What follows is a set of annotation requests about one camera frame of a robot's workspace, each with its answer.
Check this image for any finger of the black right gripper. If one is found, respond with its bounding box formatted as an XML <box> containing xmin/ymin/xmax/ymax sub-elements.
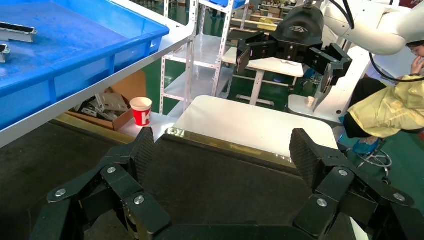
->
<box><xmin>235</xmin><ymin>31</ymin><xmax>282</xmax><ymax>75</ymax></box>
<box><xmin>304</xmin><ymin>43</ymin><xmax>354</xmax><ymax>94</ymax></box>

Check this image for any blue plastic tray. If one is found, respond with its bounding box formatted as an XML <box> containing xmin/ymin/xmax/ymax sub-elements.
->
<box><xmin>0</xmin><ymin>0</ymin><xmax>170</xmax><ymax>131</ymax></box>

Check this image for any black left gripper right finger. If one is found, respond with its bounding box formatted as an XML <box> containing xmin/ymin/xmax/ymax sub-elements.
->
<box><xmin>289</xmin><ymin>128</ymin><xmax>424</xmax><ymax>240</ymax></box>

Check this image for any yellow cloth on workbench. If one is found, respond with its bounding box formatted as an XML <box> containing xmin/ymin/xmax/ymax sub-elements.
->
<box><xmin>257</xmin><ymin>17</ymin><xmax>279</xmax><ymax>33</ymax></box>

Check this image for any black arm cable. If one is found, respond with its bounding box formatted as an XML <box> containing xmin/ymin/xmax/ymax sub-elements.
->
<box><xmin>327</xmin><ymin>0</ymin><xmax>424</xmax><ymax>83</ymax></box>

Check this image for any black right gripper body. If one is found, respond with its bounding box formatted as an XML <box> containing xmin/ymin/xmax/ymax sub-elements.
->
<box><xmin>274</xmin><ymin>3</ymin><xmax>326</xmax><ymax>64</ymax></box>

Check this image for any grey metal channel part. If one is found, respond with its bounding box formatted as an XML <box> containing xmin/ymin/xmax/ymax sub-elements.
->
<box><xmin>0</xmin><ymin>43</ymin><xmax>11</xmax><ymax>64</ymax></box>
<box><xmin>0</xmin><ymin>21</ymin><xmax>38</xmax><ymax>43</ymax></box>

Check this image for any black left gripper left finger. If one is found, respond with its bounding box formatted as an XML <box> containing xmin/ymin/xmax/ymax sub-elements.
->
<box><xmin>29</xmin><ymin>126</ymin><xmax>172</xmax><ymax>240</ymax></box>

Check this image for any black-haired person yellow coat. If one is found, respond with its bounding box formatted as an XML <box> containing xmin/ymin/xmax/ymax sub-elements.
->
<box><xmin>342</xmin><ymin>39</ymin><xmax>424</xmax><ymax>155</ymax></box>

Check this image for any white square side table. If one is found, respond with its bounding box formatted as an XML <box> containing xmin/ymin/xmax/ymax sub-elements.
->
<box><xmin>172</xmin><ymin>95</ymin><xmax>339</xmax><ymax>160</ymax></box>

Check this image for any dark background workbench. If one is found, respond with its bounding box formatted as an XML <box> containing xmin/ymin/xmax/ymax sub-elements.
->
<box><xmin>228</xmin><ymin>16</ymin><xmax>282</xmax><ymax>51</ymax></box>

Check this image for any red white paper cup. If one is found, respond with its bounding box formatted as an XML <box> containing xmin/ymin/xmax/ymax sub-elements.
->
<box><xmin>129</xmin><ymin>96</ymin><xmax>153</xmax><ymax>127</ymax></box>

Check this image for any brown cardboard box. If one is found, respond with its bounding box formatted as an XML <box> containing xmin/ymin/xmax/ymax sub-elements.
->
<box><xmin>65</xmin><ymin>69</ymin><xmax>148</xmax><ymax>132</ymax></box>

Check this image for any white small board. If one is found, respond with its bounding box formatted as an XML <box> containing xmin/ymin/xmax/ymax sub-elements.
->
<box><xmin>117</xmin><ymin>111</ymin><xmax>180</xmax><ymax>140</ymax></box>

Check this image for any grey metal brackets pile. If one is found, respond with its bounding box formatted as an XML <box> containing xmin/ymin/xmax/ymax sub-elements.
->
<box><xmin>72</xmin><ymin>92</ymin><xmax>129</xmax><ymax>122</ymax></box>

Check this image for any blue bin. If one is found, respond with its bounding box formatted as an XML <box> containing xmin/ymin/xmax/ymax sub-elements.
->
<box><xmin>208</xmin><ymin>0</ymin><xmax>248</xmax><ymax>10</ymax></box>

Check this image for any white background table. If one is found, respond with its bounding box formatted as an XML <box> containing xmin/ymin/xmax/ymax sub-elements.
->
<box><xmin>221</xmin><ymin>38</ymin><xmax>305</xmax><ymax>108</ymax></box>

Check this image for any white metal storage rack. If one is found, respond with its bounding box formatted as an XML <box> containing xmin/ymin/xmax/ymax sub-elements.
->
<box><xmin>158</xmin><ymin>0</ymin><xmax>249</xmax><ymax>117</ymax></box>

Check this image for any white perforated shelf post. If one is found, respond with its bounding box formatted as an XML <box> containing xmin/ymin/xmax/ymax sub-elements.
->
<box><xmin>183</xmin><ymin>0</ymin><xmax>200</xmax><ymax>112</ymax></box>

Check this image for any black container with brass rim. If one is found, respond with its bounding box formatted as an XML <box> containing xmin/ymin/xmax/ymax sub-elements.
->
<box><xmin>142</xmin><ymin>127</ymin><xmax>319</xmax><ymax>233</ymax></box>

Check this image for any chrome swivel stool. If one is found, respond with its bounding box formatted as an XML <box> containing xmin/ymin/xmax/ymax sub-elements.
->
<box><xmin>356</xmin><ymin>127</ymin><xmax>424</xmax><ymax>186</ymax></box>

